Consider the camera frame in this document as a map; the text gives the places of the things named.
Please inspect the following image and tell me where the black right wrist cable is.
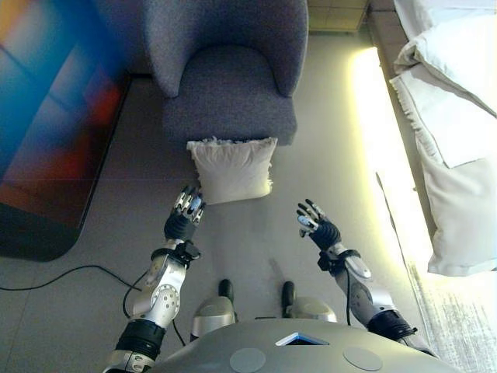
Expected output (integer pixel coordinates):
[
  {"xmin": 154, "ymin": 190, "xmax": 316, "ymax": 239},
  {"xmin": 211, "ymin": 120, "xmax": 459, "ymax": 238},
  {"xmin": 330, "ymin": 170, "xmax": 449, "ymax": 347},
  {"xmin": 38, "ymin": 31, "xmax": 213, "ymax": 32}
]
[{"xmin": 343, "ymin": 256, "xmax": 353, "ymax": 326}]

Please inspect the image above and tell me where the black shoe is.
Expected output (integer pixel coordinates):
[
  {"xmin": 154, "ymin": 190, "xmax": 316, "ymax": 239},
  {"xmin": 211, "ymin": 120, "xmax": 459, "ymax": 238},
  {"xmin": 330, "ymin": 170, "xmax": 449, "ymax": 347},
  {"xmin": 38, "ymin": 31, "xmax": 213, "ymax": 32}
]
[{"xmin": 189, "ymin": 278, "xmax": 238, "ymax": 343}]

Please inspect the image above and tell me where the beige upholstered bed frame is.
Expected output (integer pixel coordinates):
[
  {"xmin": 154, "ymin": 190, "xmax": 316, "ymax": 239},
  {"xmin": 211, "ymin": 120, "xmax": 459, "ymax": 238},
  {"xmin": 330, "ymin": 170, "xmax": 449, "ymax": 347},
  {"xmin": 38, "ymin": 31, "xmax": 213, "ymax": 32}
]
[{"xmin": 364, "ymin": 0, "xmax": 440, "ymax": 249}]

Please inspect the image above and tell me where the white folded duvet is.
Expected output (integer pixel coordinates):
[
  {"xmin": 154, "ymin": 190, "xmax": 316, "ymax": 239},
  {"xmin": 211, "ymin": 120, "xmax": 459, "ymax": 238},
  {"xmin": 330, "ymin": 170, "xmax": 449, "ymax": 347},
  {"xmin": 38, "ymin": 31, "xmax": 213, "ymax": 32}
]
[{"xmin": 394, "ymin": 0, "xmax": 497, "ymax": 117}]

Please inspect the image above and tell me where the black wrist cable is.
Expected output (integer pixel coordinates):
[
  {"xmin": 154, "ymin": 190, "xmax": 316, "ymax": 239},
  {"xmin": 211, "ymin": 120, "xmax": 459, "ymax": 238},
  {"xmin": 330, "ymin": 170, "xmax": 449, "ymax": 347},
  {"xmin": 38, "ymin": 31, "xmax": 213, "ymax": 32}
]
[
  {"xmin": 343, "ymin": 256, "xmax": 353, "ymax": 326},
  {"xmin": 123, "ymin": 270, "xmax": 187, "ymax": 346}
]

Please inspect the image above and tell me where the black floor cable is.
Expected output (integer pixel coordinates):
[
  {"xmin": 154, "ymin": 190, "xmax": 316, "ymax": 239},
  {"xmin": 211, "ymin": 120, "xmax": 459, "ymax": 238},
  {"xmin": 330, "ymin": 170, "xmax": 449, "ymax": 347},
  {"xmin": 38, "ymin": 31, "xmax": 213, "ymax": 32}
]
[{"xmin": 0, "ymin": 265, "xmax": 143, "ymax": 292}]

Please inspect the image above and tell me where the light wooden nightstand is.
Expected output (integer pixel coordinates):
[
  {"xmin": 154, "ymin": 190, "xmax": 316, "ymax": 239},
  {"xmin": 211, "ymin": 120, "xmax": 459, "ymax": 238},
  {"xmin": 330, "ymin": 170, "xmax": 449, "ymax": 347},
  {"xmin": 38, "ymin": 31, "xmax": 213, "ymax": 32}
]
[{"xmin": 308, "ymin": 0, "xmax": 370, "ymax": 35}]

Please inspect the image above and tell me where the silver robot right leg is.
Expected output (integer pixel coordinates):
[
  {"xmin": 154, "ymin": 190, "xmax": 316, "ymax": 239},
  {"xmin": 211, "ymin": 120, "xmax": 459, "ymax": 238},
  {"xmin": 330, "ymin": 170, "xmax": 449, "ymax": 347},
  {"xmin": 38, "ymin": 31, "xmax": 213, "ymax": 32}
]
[{"xmin": 281, "ymin": 280, "xmax": 338, "ymax": 324}]

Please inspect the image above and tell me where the grey upholstered armchair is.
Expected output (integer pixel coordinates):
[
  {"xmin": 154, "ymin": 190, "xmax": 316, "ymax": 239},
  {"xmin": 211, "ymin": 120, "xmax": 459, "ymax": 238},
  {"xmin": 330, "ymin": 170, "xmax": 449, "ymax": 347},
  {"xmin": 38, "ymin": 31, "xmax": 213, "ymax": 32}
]
[{"xmin": 134, "ymin": 0, "xmax": 311, "ymax": 147}]

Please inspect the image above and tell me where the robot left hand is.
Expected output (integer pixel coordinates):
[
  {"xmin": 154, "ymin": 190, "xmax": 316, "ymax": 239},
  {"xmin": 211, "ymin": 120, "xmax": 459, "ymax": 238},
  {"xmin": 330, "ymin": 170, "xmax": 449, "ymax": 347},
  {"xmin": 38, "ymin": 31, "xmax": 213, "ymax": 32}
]
[{"xmin": 163, "ymin": 184, "xmax": 207, "ymax": 244}]

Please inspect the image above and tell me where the grey robot torso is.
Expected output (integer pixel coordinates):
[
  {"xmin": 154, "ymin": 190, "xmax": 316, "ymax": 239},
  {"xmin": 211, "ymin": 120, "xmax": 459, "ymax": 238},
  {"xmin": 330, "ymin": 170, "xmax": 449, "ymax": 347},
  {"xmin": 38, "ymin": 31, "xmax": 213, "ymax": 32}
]
[{"xmin": 155, "ymin": 318, "xmax": 463, "ymax": 373}]

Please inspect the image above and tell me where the white fringed bedspread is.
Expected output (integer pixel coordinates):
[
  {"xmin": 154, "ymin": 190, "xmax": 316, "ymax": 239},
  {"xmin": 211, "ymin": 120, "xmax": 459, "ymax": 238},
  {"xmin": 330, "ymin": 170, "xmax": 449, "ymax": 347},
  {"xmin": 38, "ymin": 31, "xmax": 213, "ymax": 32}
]
[{"xmin": 389, "ymin": 71, "xmax": 497, "ymax": 277}]

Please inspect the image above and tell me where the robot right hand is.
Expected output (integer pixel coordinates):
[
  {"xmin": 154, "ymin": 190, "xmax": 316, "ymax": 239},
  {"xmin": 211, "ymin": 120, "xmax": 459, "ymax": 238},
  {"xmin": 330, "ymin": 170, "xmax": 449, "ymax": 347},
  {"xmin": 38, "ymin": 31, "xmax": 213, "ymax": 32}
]
[{"xmin": 296, "ymin": 198, "xmax": 342, "ymax": 253}]

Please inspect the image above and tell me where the white fringed cushion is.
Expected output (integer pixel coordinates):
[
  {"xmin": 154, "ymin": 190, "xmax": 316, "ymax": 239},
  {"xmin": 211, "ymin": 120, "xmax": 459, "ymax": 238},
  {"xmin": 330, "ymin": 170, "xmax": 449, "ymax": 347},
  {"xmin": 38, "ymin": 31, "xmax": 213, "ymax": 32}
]
[{"xmin": 186, "ymin": 135, "xmax": 280, "ymax": 206}]

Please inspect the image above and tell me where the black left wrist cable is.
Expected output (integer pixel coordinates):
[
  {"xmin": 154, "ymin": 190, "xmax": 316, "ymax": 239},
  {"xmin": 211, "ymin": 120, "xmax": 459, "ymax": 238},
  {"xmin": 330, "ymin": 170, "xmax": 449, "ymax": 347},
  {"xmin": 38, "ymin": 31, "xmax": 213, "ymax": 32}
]
[{"xmin": 123, "ymin": 270, "xmax": 187, "ymax": 346}]

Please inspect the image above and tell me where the colourful abstract rug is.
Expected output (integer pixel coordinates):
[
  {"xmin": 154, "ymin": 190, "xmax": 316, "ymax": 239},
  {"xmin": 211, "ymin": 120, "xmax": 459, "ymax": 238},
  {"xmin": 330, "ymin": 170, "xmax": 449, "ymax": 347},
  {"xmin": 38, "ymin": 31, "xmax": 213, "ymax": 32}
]
[{"xmin": 0, "ymin": 0, "xmax": 135, "ymax": 263}]

